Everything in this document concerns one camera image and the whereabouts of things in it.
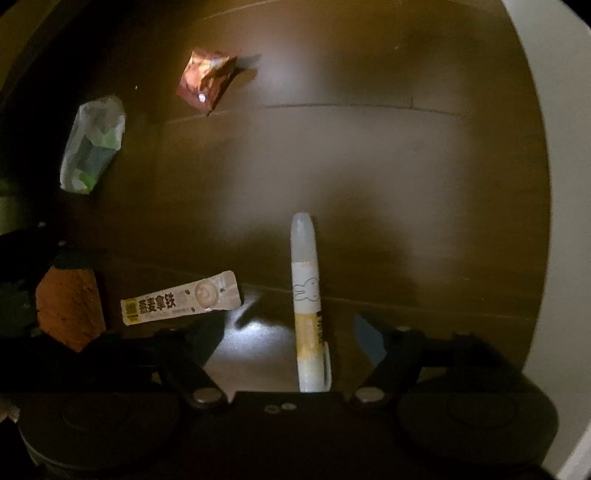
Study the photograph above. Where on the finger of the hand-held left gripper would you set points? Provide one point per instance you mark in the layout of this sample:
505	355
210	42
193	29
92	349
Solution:
74	259

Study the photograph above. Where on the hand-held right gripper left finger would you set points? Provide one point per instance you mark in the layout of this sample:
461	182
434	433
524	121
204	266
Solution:
210	334

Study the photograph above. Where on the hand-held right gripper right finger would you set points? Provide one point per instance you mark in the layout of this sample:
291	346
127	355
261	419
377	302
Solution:
369	339

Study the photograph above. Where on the orange wrapper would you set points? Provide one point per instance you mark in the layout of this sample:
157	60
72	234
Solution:
69	304

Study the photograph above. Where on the white yellow marker pen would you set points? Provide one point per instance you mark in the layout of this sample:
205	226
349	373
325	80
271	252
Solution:
305	300

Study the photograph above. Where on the cream coffee sachet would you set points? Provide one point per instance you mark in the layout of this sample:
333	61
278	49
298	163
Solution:
180	298

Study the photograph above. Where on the green white plastic wrapper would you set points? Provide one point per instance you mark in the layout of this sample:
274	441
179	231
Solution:
92	143

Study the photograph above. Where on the red foil wrapper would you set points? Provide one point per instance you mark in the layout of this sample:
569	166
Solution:
204	79

